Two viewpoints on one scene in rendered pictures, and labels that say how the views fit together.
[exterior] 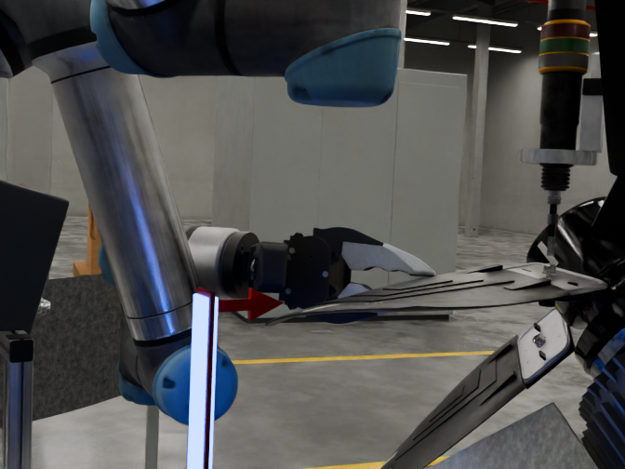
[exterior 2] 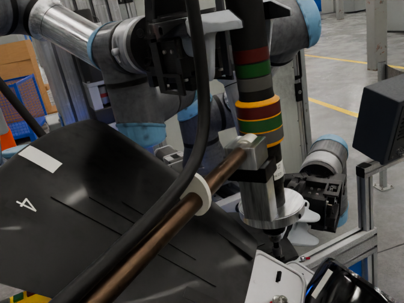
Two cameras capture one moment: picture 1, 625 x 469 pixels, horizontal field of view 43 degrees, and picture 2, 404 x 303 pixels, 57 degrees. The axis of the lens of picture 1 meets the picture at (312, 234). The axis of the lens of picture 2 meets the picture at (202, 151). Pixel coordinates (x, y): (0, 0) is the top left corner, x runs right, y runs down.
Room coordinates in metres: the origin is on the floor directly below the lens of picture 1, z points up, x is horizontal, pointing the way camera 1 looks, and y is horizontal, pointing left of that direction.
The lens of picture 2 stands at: (0.74, -0.58, 1.51)
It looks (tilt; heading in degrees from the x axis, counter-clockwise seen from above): 20 degrees down; 100
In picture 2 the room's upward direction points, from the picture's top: 11 degrees counter-clockwise
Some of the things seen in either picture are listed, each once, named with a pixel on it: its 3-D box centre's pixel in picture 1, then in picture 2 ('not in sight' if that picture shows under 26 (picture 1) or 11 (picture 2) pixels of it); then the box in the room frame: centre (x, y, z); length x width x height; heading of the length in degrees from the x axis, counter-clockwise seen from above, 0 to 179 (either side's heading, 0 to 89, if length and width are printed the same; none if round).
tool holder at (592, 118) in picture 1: (571, 110); (263, 175); (0.74, -0.23, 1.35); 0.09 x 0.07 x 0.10; 67
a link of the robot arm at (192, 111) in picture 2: not in sight; (198, 116); (0.56, 0.54, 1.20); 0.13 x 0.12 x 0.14; 25
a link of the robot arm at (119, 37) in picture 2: not in sight; (142, 45); (0.60, -0.07, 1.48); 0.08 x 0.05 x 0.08; 42
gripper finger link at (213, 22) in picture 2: not in sight; (207, 48); (0.70, -0.23, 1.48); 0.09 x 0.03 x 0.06; 119
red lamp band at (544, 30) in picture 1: (565, 33); (257, 107); (0.74, -0.22, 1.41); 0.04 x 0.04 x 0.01
